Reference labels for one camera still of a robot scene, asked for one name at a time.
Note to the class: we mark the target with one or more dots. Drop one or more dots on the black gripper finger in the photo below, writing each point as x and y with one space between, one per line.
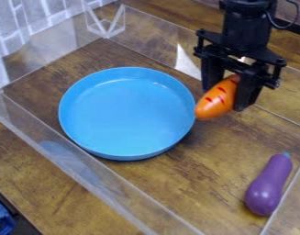
247 91
212 71

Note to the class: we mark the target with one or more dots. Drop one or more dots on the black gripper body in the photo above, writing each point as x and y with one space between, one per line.
240 46

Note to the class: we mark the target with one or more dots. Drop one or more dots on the orange toy carrot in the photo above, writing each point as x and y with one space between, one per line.
216 102

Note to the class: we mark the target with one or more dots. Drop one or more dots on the blue round plate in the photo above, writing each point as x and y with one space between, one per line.
127 113

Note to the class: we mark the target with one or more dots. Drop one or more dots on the purple toy eggplant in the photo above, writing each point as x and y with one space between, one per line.
263 194

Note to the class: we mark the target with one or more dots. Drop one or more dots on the blue object at corner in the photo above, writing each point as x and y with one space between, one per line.
7 223

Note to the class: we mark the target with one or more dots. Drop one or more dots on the clear acrylic enclosure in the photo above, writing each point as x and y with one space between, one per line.
187 192

